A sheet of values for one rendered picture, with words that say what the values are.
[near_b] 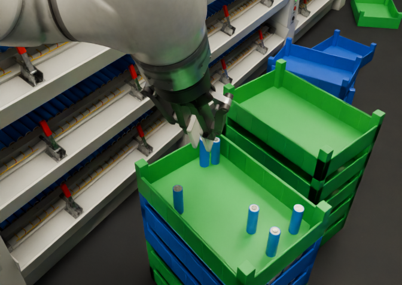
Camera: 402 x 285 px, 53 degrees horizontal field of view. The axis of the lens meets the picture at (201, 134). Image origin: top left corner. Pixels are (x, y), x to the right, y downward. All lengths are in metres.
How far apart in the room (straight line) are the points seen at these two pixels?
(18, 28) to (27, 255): 0.69
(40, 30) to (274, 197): 0.55
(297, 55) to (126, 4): 1.42
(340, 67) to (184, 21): 1.36
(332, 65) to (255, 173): 0.97
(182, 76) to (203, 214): 0.38
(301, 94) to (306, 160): 0.26
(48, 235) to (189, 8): 0.77
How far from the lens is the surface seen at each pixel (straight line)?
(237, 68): 1.53
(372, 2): 2.58
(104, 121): 1.00
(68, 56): 0.87
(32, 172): 0.91
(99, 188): 1.10
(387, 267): 1.19
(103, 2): 0.37
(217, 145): 0.83
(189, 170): 0.85
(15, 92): 0.80
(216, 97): 0.54
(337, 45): 2.06
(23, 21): 0.42
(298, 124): 0.99
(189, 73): 0.46
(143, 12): 0.36
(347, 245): 1.19
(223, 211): 0.78
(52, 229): 1.05
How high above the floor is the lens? 0.93
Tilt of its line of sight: 41 degrees down
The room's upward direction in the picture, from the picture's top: straight up
